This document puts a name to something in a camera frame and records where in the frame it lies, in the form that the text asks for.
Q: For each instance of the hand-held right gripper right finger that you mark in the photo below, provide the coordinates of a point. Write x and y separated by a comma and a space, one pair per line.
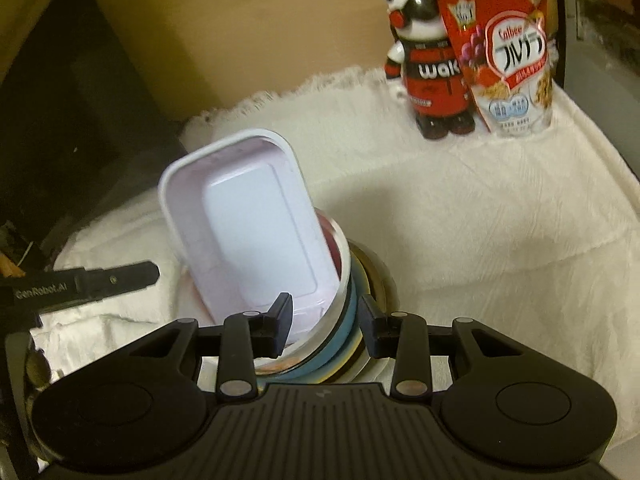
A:
372, 330

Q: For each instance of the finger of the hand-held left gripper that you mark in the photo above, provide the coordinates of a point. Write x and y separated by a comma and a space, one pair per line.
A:
120, 280

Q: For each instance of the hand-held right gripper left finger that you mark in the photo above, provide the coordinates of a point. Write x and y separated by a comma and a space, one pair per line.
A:
280, 325

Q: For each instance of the blue ceramic bowl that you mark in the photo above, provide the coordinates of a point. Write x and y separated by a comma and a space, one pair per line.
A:
351, 310

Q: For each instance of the white plastic bowl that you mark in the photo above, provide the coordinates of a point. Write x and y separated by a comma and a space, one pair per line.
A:
310, 330

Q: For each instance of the white yellow-rimmed ceramic bowl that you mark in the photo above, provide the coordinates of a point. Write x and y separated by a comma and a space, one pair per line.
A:
365, 285

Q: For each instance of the stainless steel bowl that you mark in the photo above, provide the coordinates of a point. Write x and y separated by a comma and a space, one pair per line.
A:
387, 285

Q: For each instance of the red rectangular plastic tray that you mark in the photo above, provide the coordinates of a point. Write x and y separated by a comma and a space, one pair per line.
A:
250, 220

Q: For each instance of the white fringed cloth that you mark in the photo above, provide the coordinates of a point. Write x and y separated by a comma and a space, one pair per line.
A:
500, 210

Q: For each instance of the black monitor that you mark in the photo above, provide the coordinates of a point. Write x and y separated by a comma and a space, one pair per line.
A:
75, 110

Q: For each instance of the red black bear figurine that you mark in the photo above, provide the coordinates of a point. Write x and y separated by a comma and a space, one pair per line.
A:
430, 75

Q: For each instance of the red cereal bag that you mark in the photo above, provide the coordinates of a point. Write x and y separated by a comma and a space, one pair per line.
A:
500, 60

